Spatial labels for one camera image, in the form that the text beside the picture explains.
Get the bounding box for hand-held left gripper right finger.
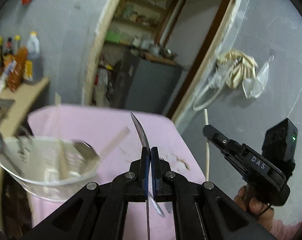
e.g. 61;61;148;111
151;147;277;240

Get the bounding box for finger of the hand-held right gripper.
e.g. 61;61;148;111
203;125;246;160

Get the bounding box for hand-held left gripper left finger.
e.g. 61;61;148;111
22;147;150;240

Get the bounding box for metal knife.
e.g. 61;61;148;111
130;112;151;240

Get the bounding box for clear utensil container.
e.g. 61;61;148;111
0;135;102;202

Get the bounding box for person's right hand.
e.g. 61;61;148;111
233;186;275;232

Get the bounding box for white flat stick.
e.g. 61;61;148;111
98;126;131;159

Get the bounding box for clear plastic bag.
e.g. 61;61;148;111
242;55;275;99

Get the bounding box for pink cloth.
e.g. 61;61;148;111
27;104;206;240

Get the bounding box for grey cabinet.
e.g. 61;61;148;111
123;55;183;117

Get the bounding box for wooden shelf unit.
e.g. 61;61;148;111
104;0;181;50

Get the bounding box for large dark liquid jug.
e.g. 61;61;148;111
26;31;44;84

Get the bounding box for stainless steel sink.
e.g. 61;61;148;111
0;99;16;125

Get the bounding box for orange-red food packet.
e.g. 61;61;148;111
7;47;28;93

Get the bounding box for white and blue packet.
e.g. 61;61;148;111
0;60;17;93

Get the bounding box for red-cap dark sauce bottle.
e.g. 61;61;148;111
4;37;13;60

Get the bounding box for white hose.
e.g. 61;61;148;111
192;80;224;112

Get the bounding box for wooden door frame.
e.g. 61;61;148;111
82;0;245;124

